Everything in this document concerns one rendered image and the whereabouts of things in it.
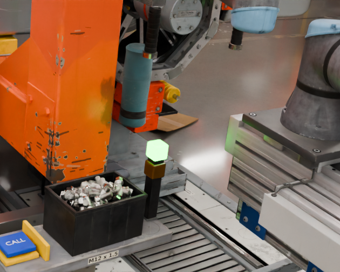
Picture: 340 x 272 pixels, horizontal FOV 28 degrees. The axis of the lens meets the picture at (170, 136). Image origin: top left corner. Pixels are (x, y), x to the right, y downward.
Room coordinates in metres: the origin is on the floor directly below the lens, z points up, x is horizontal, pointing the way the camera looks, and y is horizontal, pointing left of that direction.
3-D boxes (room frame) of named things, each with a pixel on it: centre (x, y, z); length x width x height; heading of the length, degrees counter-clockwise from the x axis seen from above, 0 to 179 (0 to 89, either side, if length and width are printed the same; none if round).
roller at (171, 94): (2.36, 0.08, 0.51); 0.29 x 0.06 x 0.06; 40
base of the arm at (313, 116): (1.35, -0.30, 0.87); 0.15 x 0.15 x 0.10
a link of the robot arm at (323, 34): (1.34, -0.31, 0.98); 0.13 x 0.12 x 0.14; 24
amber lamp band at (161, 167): (1.51, 0.03, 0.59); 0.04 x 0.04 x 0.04; 40
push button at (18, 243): (1.27, 0.31, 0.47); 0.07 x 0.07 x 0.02; 40
